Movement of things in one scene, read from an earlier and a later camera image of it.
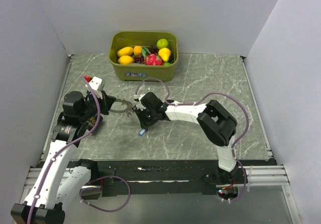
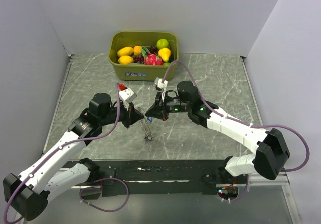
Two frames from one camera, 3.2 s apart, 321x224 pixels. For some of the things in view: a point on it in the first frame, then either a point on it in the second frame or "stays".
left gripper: x=106 y=102 → x=131 y=116
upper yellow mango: x=125 y=51 stays
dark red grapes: x=139 y=59 stays
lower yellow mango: x=125 y=60 stays
